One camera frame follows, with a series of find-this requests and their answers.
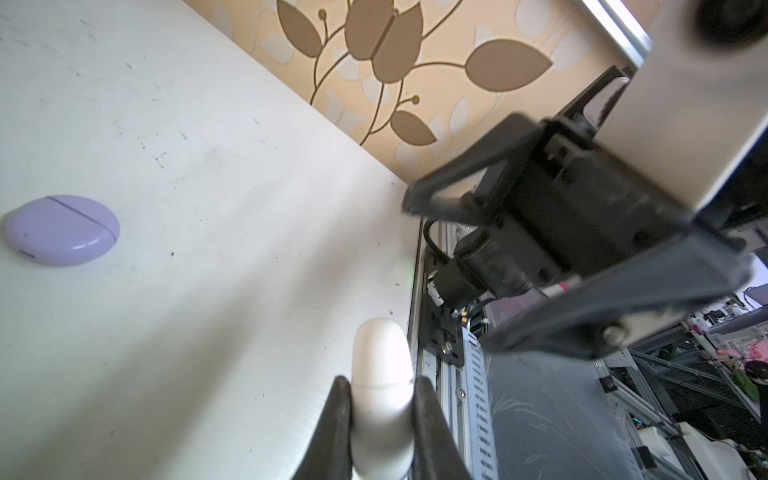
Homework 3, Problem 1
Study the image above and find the white round charging case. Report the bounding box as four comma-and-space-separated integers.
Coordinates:
350, 318, 415, 479

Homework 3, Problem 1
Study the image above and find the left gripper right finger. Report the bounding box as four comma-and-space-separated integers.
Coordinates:
412, 376, 471, 480

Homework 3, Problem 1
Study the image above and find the purple round charging case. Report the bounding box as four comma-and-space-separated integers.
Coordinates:
5, 195, 121, 267

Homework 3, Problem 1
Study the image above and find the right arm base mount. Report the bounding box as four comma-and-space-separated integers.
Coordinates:
418, 275, 465, 368

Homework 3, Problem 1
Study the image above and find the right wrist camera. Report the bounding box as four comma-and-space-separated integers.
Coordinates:
596, 1, 767, 212

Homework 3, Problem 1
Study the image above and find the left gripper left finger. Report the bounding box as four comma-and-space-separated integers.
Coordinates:
292, 376, 353, 480

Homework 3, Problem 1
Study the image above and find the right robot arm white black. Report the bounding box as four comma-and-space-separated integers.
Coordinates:
403, 114, 752, 360

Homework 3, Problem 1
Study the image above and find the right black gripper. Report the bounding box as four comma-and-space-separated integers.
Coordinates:
402, 114, 753, 360

